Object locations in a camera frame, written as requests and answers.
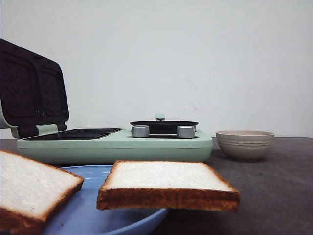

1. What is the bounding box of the white bread slice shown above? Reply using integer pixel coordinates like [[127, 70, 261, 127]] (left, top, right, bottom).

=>
[[96, 160, 240, 212], [0, 150, 84, 235]]

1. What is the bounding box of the beige ceramic bowl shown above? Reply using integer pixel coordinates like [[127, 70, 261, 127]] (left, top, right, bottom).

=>
[[216, 130, 274, 162]]

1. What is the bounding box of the breakfast maker hinged lid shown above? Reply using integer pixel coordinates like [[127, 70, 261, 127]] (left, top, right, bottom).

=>
[[0, 39, 69, 139]]

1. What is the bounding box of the mint green breakfast maker base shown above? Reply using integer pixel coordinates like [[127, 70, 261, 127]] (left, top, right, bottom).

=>
[[17, 128, 213, 164]]

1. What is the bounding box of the black round frying pan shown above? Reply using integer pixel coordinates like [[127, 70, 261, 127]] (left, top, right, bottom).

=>
[[130, 113, 199, 134]]

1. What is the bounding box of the left silver control knob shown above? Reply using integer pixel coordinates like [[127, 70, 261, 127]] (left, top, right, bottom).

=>
[[131, 125, 150, 138]]

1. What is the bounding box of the silver control knob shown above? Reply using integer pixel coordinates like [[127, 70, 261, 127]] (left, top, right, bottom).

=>
[[177, 126, 195, 139], [131, 125, 150, 138]]

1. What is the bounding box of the right silver control knob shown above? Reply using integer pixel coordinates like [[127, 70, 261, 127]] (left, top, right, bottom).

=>
[[177, 126, 195, 139]]

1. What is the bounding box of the blue plastic plate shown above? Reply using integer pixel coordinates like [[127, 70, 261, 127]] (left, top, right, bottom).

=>
[[43, 165, 168, 235]]

